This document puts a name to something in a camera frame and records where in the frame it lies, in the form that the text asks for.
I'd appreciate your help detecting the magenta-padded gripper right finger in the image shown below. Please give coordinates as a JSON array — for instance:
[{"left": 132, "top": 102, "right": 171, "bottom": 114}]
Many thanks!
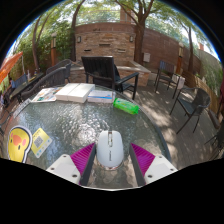
[{"left": 129, "top": 143, "right": 179, "bottom": 187}]

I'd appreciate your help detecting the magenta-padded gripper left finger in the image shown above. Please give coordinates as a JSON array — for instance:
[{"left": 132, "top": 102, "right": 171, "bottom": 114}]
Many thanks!
[{"left": 45, "top": 142, "right": 98, "bottom": 187}]

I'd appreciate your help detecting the white computer mouse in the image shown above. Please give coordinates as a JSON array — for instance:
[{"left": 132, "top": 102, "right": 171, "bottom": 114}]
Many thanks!
[{"left": 96, "top": 130, "right": 125, "bottom": 171}]

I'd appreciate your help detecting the yellow chick-shaped mouse pad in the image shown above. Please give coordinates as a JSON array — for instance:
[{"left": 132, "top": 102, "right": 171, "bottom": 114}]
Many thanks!
[{"left": 7, "top": 125, "right": 33, "bottom": 164}]

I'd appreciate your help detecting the yellow card with code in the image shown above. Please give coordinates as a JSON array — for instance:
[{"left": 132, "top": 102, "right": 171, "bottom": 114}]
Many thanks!
[{"left": 30, "top": 127, "right": 54, "bottom": 159}]

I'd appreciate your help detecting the green wipes packet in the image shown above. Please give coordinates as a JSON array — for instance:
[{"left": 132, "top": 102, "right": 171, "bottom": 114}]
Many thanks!
[{"left": 112, "top": 97, "right": 140, "bottom": 116}]

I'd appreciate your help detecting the black metal mesh chair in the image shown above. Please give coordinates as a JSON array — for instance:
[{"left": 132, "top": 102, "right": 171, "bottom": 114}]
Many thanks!
[
  {"left": 204, "top": 123, "right": 224, "bottom": 158},
  {"left": 169, "top": 87, "right": 212, "bottom": 135}
]

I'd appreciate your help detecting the white flat box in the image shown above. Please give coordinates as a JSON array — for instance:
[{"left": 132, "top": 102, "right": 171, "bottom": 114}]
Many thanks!
[{"left": 54, "top": 82, "right": 96, "bottom": 104}]

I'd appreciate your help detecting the colourful printed leaflet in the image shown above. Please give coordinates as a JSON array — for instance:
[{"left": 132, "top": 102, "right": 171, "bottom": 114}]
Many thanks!
[{"left": 31, "top": 87, "right": 63, "bottom": 103}]

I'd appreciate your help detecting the small white blue box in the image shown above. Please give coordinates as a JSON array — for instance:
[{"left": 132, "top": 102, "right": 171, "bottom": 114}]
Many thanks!
[{"left": 87, "top": 89, "right": 116, "bottom": 104}]

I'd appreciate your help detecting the dark wicker armchair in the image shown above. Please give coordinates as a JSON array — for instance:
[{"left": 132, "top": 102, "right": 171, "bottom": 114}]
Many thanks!
[
  {"left": 45, "top": 59, "right": 73, "bottom": 84},
  {"left": 20, "top": 66, "right": 68, "bottom": 101}
]

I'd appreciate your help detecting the round dark patio table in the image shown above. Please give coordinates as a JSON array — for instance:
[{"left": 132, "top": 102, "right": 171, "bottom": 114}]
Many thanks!
[{"left": 9, "top": 72, "right": 46, "bottom": 101}]

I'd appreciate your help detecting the dark slatted metal chair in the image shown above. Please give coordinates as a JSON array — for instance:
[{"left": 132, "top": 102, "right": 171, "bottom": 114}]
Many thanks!
[{"left": 154, "top": 60, "right": 183, "bottom": 99}]

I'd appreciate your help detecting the blue slatted chair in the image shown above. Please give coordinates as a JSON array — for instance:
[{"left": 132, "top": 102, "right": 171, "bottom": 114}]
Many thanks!
[{"left": 11, "top": 73, "right": 29, "bottom": 89}]

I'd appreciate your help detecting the black wooden armchair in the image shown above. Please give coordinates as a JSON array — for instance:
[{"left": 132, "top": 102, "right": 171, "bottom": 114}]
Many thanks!
[{"left": 81, "top": 55, "right": 140, "bottom": 101}]

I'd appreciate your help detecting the orange parasol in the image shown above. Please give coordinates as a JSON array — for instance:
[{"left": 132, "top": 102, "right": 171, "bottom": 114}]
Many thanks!
[{"left": 0, "top": 51, "right": 24, "bottom": 84}]

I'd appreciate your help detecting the tree with slender trunk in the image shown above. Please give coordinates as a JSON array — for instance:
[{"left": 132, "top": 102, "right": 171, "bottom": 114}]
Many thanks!
[
  {"left": 184, "top": 23, "right": 197, "bottom": 73},
  {"left": 30, "top": 14, "right": 51, "bottom": 73},
  {"left": 70, "top": 0, "right": 87, "bottom": 62}
]

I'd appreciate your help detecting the forked trunk tree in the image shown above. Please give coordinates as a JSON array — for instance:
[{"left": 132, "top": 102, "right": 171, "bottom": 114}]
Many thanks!
[{"left": 114, "top": 0, "right": 161, "bottom": 65}]

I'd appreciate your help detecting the wooden lamp post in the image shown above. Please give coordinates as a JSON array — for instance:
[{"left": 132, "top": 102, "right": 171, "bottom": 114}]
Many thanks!
[
  {"left": 176, "top": 41, "right": 185, "bottom": 75},
  {"left": 50, "top": 32, "right": 58, "bottom": 67}
]

